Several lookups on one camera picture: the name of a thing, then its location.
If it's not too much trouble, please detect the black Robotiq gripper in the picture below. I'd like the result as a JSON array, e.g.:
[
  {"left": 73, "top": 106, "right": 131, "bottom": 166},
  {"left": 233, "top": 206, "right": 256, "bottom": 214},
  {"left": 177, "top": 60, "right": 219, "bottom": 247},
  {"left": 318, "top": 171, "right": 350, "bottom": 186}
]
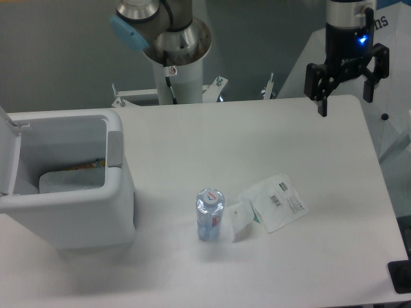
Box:
[{"left": 304, "top": 24, "right": 390, "bottom": 117}]

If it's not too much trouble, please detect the white plastic packaging pouch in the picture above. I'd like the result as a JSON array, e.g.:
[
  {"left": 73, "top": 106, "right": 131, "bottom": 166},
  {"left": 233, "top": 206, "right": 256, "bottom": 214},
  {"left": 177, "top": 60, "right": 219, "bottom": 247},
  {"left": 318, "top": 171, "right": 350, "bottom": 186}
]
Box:
[{"left": 229, "top": 173, "right": 309, "bottom": 237}]

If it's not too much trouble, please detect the clear plastic water bottle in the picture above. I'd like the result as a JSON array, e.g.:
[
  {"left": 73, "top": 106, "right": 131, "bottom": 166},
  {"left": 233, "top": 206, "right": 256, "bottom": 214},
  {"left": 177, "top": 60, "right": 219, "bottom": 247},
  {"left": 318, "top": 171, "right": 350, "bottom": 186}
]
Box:
[{"left": 196, "top": 188, "right": 225, "bottom": 241}]

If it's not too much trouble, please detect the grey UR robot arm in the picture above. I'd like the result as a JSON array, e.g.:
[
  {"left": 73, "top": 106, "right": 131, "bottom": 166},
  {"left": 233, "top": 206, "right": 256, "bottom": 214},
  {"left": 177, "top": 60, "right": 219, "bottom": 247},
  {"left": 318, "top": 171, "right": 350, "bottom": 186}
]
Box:
[{"left": 110, "top": 1, "right": 390, "bottom": 116}]

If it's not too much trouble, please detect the colourful wrapper trash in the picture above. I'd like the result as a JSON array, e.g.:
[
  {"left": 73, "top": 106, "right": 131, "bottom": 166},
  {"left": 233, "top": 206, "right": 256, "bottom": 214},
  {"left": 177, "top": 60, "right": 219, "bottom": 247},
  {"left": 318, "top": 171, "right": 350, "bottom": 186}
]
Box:
[{"left": 64, "top": 159, "right": 106, "bottom": 171}]

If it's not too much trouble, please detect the white plastic trash can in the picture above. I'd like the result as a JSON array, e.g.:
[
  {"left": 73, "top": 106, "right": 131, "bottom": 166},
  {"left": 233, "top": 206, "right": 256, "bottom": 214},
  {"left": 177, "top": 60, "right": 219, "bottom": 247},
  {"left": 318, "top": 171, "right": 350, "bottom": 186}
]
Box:
[{"left": 1, "top": 109, "right": 135, "bottom": 249}]

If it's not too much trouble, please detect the white trash can lid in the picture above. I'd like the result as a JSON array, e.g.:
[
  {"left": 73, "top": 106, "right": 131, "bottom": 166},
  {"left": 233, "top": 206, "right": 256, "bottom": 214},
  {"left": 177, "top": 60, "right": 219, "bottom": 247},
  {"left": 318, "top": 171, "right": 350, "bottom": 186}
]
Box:
[{"left": 1, "top": 108, "right": 21, "bottom": 196}]

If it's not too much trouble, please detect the white Superior umbrella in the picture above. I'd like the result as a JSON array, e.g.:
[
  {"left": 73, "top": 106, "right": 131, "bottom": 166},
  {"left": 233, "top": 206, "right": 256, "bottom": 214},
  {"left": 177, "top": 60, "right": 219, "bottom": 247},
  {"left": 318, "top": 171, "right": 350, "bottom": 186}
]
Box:
[{"left": 279, "top": 1, "right": 410, "bottom": 163}]

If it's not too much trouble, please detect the black device at table edge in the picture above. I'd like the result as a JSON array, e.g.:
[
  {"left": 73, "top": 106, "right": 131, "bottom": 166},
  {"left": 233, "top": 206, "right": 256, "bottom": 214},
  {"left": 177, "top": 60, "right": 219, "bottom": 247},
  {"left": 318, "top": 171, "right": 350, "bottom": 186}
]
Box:
[{"left": 387, "top": 260, "right": 410, "bottom": 294}]

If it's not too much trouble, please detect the white metal base frame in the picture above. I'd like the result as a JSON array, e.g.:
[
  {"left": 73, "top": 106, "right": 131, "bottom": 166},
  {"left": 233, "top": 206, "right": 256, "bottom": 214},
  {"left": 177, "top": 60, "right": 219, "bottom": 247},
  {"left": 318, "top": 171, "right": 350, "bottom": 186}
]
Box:
[{"left": 110, "top": 72, "right": 277, "bottom": 108}]

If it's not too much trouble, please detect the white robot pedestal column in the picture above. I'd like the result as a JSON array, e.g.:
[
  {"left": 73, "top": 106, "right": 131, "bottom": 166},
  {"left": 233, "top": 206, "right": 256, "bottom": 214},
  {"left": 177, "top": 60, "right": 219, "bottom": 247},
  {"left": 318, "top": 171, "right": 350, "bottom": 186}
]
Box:
[{"left": 152, "top": 60, "right": 203, "bottom": 105}]

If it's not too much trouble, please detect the black cable on pedestal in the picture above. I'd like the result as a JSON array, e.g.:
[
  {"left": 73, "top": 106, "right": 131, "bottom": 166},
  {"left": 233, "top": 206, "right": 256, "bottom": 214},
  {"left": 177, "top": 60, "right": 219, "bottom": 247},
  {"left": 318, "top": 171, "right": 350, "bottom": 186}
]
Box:
[{"left": 162, "top": 50, "right": 179, "bottom": 105}]

